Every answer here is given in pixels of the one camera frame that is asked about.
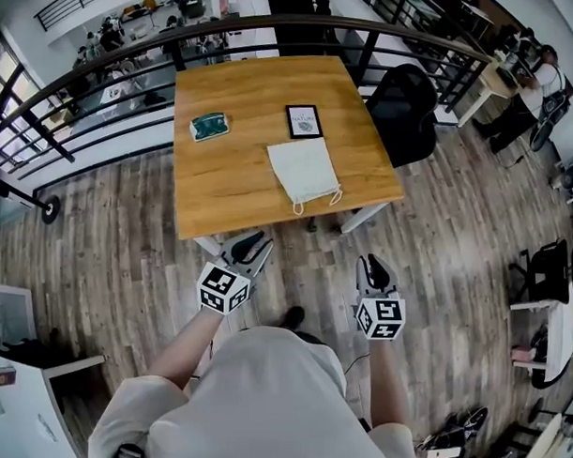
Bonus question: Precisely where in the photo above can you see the black floor cable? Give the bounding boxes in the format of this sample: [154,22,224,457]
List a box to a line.
[342,349,371,374]

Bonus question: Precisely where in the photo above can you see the black picture frame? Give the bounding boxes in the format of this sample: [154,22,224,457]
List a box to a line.
[283,102,325,143]

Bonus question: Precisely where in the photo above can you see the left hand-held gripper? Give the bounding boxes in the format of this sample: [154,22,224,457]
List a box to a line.
[196,226,275,321]

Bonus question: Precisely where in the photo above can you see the green tissue packet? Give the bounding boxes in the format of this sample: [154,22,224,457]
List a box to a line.
[188,109,233,145]

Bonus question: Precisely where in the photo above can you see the black metal railing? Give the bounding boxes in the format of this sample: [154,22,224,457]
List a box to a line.
[0,2,497,200]

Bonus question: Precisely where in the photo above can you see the person's black shoe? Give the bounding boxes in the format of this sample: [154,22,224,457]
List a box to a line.
[279,305,307,332]

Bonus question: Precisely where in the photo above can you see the person's white shirt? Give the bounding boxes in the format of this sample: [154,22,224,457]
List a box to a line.
[87,319,446,458]

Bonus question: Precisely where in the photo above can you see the white table leg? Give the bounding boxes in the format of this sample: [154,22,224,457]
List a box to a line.
[339,200,391,237]
[192,236,222,259]

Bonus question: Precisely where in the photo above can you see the black office chair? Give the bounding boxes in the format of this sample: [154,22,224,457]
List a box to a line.
[362,62,442,172]

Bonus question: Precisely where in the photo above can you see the small black chair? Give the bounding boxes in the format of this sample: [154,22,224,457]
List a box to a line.
[505,236,573,306]

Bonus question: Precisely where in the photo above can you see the person's left forearm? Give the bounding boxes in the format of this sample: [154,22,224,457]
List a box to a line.
[145,306,224,397]

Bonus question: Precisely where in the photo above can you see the grey panel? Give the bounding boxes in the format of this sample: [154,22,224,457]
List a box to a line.
[0,281,40,353]

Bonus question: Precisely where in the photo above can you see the white desk with wooden top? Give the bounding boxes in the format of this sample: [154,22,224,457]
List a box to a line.
[455,58,521,131]

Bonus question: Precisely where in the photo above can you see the person's right forearm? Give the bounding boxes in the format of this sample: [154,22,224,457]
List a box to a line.
[363,337,415,434]

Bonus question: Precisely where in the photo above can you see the round black stand base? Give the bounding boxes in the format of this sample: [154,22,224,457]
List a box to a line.
[39,193,63,227]

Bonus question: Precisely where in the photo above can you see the white side desk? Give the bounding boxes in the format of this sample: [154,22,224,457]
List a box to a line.
[505,296,573,392]

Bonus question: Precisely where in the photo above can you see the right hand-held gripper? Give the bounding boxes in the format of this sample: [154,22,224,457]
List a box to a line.
[353,252,409,343]

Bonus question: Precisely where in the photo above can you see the pair of black shoes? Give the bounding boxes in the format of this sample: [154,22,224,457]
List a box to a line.
[417,403,490,458]

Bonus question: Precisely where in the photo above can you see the white drawstring bag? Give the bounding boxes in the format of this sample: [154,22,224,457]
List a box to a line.
[264,134,346,219]

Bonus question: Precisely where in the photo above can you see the white cabinet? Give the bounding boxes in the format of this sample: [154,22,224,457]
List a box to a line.
[0,347,108,458]

